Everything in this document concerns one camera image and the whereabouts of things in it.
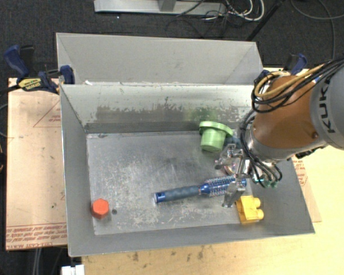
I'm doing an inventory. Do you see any yellow toy building block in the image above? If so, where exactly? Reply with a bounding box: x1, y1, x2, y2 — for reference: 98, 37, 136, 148
235, 195, 265, 225

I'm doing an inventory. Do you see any brown cardboard board red print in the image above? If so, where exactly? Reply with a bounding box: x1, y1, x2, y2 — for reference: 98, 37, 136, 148
5, 77, 323, 252

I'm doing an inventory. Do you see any green plastic toy bolt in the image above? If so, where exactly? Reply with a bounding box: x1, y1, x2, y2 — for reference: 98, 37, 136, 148
198, 120, 234, 154

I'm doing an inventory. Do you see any blue hairbrush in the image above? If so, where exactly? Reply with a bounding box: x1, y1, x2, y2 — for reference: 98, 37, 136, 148
153, 175, 247, 203

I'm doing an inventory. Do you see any orange hexagonal block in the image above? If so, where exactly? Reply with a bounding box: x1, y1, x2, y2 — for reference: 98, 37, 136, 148
90, 198, 111, 219

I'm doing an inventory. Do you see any grey metal bin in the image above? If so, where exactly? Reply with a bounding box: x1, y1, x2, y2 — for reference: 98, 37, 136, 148
56, 32, 316, 258

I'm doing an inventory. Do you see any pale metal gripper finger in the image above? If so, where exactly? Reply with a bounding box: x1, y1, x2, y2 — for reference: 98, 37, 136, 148
214, 144, 244, 170
221, 178, 247, 209

